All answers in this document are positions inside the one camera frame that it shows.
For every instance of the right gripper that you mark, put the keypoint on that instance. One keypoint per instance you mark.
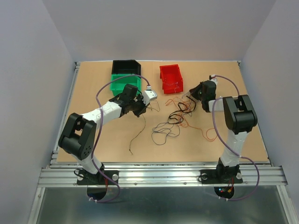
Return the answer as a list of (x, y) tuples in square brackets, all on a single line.
[(194, 90)]

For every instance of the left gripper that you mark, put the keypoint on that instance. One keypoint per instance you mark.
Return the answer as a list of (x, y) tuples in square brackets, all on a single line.
[(144, 107)]

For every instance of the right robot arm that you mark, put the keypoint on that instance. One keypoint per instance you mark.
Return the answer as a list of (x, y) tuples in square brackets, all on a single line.
[(240, 118)]

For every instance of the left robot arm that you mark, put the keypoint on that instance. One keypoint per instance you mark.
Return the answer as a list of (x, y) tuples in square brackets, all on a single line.
[(78, 135)]

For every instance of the red bin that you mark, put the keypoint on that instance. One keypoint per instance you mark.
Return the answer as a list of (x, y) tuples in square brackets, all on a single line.
[(172, 81)]

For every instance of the green bin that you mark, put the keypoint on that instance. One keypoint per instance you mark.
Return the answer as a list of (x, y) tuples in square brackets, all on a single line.
[(117, 86)]

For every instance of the black bin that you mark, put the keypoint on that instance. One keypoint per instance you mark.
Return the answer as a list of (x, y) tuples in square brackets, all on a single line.
[(126, 67)]

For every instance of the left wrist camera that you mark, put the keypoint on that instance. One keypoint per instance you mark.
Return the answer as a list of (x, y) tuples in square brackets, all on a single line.
[(148, 96)]

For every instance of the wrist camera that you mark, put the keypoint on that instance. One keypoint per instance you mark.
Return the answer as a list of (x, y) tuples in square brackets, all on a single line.
[(148, 96), (213, 78)]

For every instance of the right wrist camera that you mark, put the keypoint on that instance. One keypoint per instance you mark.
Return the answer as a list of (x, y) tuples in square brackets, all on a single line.
[(213, 78)]

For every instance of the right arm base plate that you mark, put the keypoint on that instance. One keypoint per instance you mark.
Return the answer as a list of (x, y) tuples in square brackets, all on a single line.
[(210, 176)]

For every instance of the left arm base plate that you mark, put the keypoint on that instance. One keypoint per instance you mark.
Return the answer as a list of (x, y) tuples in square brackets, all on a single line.
[(84, 178)]

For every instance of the aluminium rail frame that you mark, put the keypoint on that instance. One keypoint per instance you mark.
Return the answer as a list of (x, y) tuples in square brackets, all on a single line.
[(158, 178)]

